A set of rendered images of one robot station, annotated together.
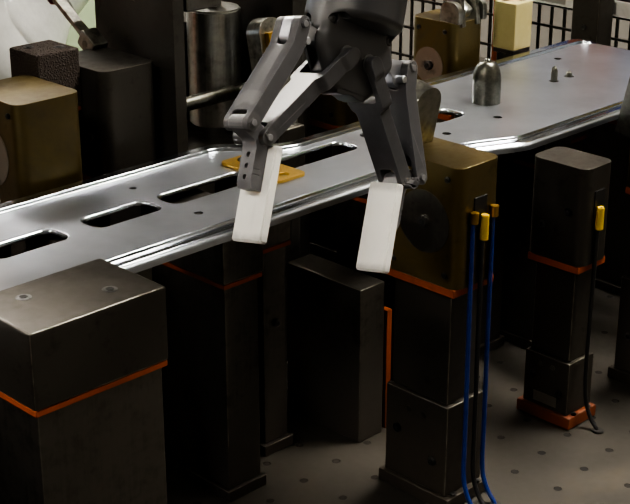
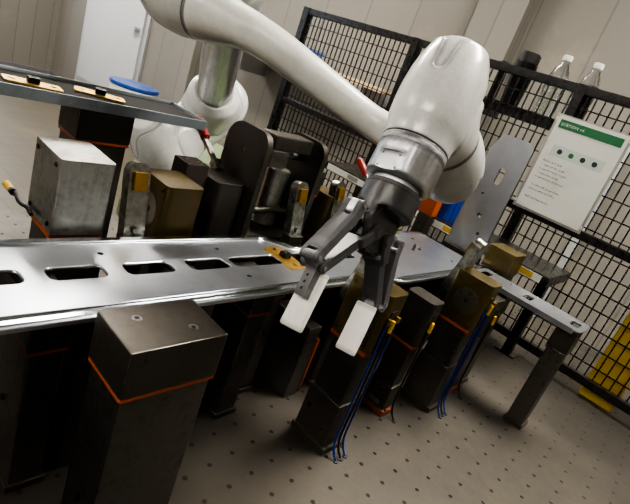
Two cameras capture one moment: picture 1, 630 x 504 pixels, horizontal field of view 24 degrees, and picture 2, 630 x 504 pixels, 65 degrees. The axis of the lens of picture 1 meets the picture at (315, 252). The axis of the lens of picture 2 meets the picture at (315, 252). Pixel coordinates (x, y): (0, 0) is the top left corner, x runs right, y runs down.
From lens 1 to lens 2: 0.51 m
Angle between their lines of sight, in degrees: 8
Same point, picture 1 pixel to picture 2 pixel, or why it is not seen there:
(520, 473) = (357, 438)
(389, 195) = (367, 312)
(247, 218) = (294, 312)
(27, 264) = (147, 283)
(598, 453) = (393, 435)
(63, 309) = (160, 336)
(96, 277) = (187, 314)
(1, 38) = (170, 147)
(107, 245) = (196, 283)
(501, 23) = not seen: hidden behind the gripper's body
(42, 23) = (191, 146)
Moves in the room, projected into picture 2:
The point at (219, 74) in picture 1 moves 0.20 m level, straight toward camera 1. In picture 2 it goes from (270, 200) to (269, 230)
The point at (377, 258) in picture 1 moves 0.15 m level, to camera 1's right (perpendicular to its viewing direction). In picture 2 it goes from (350, 345) to (454, 376)
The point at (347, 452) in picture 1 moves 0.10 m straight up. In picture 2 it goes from (277, 402) to (292, 363)
